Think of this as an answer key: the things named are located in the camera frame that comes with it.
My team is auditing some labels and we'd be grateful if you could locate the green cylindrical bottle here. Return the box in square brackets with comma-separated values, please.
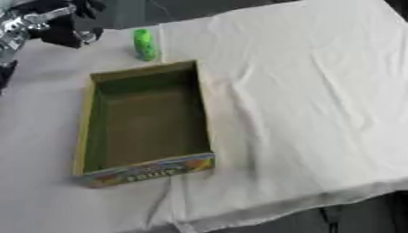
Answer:
[130, 28, 159, 62]

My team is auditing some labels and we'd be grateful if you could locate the tan cardboard box green inside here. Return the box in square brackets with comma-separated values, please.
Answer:
[71, 59, 217, 189]

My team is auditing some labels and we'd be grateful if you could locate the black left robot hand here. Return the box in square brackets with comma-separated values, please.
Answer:
[20, 0, 108, 49]

